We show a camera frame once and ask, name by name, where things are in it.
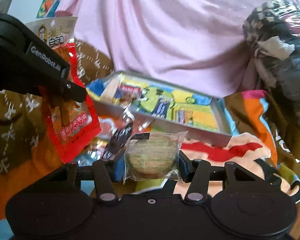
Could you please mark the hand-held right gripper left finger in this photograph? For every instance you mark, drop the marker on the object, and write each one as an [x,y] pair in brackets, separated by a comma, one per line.
[118,170]

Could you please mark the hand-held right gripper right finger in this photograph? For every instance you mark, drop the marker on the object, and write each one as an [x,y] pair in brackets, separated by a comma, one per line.
[184,166]

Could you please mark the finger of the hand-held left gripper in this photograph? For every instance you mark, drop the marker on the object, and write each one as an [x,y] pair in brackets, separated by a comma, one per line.
[73,92]

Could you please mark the red snack packet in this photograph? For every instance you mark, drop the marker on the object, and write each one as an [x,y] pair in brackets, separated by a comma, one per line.
[72,121]

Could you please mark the round cake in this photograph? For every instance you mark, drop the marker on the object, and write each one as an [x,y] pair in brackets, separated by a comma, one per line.
[150,155]

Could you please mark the silver box with cartoon lining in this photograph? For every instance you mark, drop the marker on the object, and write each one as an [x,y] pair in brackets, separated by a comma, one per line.
[180,130]

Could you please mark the yellow black snack packet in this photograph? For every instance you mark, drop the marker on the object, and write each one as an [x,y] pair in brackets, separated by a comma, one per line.
[183,115]

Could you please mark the red white green packet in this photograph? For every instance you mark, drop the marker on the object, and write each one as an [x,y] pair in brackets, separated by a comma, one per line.
[128,93]

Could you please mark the blue stick packet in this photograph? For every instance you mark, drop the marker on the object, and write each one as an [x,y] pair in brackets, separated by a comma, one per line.
[161,107]

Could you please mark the colourful cartoon blanket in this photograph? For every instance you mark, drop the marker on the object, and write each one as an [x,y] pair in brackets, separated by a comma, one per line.
[252,135]

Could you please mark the pink hanging sheet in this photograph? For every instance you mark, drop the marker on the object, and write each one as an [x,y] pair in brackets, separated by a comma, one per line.
[165,35]

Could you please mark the clear bag of clothes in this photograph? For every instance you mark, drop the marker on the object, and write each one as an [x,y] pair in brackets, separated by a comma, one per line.
[277,55]

